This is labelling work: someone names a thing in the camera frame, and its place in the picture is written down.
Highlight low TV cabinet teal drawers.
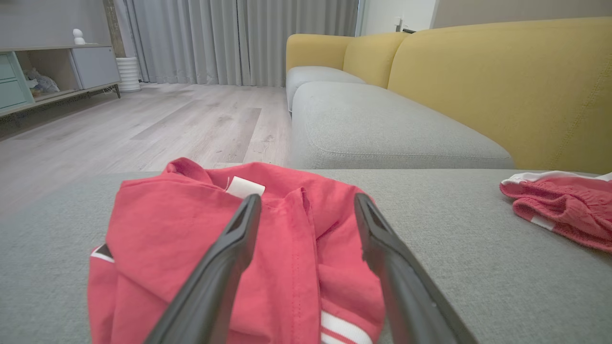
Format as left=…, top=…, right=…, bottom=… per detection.
left=0, top=44, right=121, bottom=128

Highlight red basketball jersey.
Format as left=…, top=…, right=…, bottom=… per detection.
left=87, top=158, right=386, bottom=344

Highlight small yellow sofa back cushion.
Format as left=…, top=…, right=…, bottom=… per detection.
left=342, top=32, right=411, bottom=89

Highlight yellow and grey sofa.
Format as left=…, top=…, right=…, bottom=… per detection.
left=0, top=169, right=612, bottom=344

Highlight white ribbed cylinder device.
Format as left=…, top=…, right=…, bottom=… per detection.
left=116, top=57, right=142, bottom=93

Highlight crumpled bag in cabinet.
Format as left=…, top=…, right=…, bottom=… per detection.
left=24, top=67, right=61, bottom=97

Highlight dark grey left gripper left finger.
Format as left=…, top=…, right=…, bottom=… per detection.
left=143, top=194, right=262, bottom=344

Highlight grey pleated curtain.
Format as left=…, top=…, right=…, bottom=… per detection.
left=114, top=0, right=360, bottom=88

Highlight large yellow sofa back cushion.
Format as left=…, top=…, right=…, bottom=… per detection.
left=387, top=17, right=612, bottom=174

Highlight yellow sofa armrest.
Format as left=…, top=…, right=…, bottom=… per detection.
left=286, top=33, right=355, bottom=74

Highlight red shorts with white trim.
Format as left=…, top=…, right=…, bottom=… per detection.
left=499, top=171, right=612, bottom=253

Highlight grey sofa seat cushion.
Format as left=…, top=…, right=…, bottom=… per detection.
left=287, top=81, right=515, bottom=171
left=285, top=66, right=367, bottom=113

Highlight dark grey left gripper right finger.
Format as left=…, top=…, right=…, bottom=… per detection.
left=354, top=193, right=479, bottom=344

